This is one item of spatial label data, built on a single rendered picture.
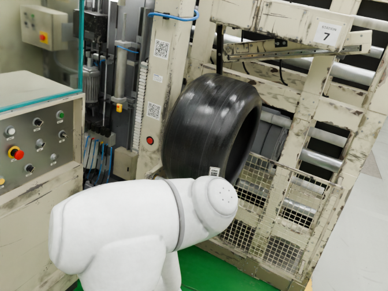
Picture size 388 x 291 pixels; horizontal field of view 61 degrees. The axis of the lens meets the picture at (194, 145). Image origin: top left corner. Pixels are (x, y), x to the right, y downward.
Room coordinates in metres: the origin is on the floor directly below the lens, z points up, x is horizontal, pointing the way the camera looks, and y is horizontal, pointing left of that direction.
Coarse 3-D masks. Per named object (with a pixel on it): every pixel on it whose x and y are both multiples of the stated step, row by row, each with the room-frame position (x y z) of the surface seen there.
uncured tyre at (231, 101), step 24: (192, 96) 1.27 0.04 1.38; (216, 96) 1.27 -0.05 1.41; (240, 96) 1.28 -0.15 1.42; (168, 120) 1.25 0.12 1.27; (192, 120) 1.20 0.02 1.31; (216, 120) 1.18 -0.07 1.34; (240, 120) 1.23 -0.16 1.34; (168, 144) 1.19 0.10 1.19; (192, 144) 1.15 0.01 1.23; (216, 144) 1.14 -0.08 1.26; (240, 144) 1.60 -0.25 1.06; (168, 168) 1.20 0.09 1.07; (192, 168) 1.14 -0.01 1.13; (240, 168) 1.45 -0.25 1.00
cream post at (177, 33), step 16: (160, 0) 1.46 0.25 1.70; (176, 0) 1.43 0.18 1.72; (192, 0) 1.51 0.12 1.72; (160, 16) 1.46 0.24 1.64; (176, 16) 1.43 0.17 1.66; (192, 16) 1.53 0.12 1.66; (160, 32) 1.46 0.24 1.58; (176, 32) 1.43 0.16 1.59; (176, 48) 1.44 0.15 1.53; (160, 64) 1.45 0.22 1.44; (176, 64) 1.46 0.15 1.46; (176, 80) 1.48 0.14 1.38; (160, 96) 1.44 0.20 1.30; (176, 96) 1.50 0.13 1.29; (144, 112) 1.47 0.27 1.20; (144, 128) 1.46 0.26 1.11; (160, 128) 1.43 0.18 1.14; (144, 144) 1.46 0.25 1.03; (160, 144) 1.43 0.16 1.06; (144, 160) 1.46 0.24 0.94; (160, 160) 1.44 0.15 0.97
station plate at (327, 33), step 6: (324, 24) 1.46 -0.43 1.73; (330, 24) 1.45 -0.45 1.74; (318, 30) 1.46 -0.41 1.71; (324, 30) 1.45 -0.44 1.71; (330, 30) 1.45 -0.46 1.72; (336, 30) 1.44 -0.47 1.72; (318, 36) 1.46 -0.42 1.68; (324, 36) 1.45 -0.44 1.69; (330, 36) 1.44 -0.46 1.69; (336, 36) 1.43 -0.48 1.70; (318, 42) 1.46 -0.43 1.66; (324, 42) 1.45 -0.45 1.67; (330, 42) 1.44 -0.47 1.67
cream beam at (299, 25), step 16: (224, 0) 1.64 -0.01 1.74; (240, 0) 1.61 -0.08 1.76; (256, 0) 1.58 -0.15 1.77; (272, 0) 1.56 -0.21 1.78; (224, 16) 1.63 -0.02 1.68; (240, 16) 1.60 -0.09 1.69; (256, 16) 1.57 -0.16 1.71; (272, 16) 1.54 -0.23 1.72; (288, 16) 1.52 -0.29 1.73; (304, 16) 1.49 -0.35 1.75; (320, 16) 1.47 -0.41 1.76; (336, 16) 1.45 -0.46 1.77; (352, 16) 1.48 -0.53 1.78; (256, 32) 1.57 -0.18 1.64; (272, 32) 1.54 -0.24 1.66; (288, 32) 1.51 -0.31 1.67; (304, 32) 1.49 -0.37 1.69; (336, 48) 1.43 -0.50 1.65
